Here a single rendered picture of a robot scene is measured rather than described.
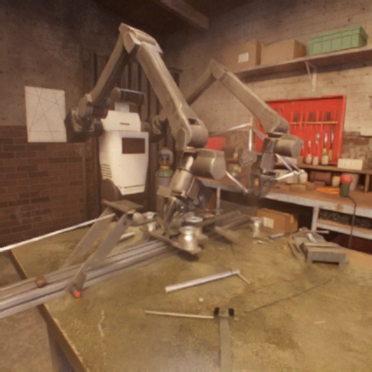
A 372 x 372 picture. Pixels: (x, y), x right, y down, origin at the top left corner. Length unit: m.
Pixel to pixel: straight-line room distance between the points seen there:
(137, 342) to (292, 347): 0.25
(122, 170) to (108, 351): 0.95
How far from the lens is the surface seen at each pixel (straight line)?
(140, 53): 0.86
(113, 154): 1.28
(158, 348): 0.46
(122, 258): 0.67
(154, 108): 3.54
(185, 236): 0.66
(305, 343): 0.51
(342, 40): 2.57
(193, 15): 3.61
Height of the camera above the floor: 1.20
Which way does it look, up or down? 10 degrees down
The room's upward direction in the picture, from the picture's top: 1 degrees clockwise
